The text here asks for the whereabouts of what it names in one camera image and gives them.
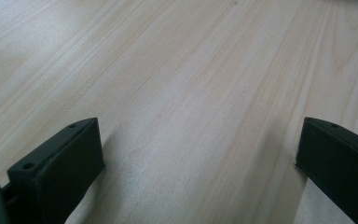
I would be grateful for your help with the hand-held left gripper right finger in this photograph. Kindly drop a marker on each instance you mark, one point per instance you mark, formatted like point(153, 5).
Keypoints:
point(338, 161)

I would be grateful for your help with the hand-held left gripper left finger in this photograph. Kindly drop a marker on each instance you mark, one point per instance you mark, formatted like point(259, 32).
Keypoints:
point(59, 168)

